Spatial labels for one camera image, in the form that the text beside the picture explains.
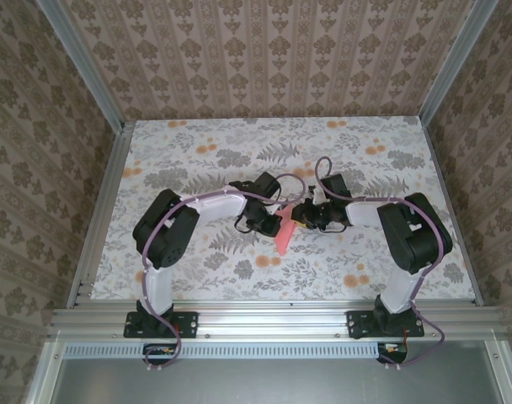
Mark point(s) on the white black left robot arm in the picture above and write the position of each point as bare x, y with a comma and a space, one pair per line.
218, 204

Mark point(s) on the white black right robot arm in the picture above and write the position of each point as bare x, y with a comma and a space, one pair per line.
363, 212

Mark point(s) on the floral patterned table cover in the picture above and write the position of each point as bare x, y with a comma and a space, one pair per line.
239, 139

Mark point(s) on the grey metal panel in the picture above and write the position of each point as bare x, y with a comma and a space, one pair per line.
273, 383

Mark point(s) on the black connector board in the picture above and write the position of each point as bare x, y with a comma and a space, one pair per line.
393, 355
159, 357

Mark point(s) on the long aluminium frame rail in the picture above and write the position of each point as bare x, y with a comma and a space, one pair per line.
273, 322

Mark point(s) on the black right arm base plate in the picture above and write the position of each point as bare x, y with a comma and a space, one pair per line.
357, 325

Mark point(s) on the aluminium side rail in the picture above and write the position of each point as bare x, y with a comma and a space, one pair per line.
449, 202
108, 198

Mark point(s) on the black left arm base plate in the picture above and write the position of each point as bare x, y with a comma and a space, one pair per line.
188, 325

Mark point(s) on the aluminium corner post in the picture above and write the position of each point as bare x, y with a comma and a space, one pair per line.
449, 63
83, 63

